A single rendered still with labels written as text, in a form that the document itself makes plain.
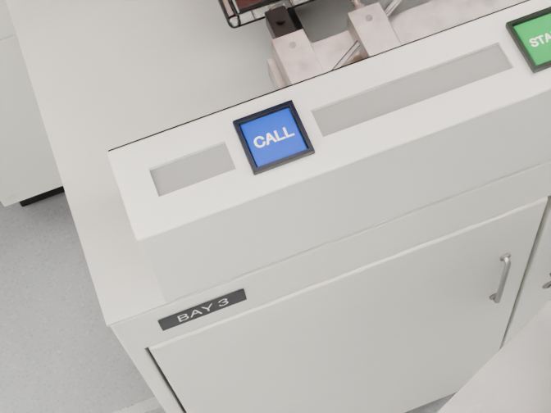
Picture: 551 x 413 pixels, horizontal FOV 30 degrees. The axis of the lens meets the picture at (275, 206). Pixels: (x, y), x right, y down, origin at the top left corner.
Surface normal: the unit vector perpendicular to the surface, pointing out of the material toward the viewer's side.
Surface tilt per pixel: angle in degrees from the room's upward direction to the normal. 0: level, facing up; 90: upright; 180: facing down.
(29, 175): 90
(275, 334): 90
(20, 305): 0
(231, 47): 0
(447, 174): 90
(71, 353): 0
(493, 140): 90
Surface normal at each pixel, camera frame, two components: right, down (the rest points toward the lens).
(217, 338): 0.35, 0.82
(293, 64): -0.08, -0.45
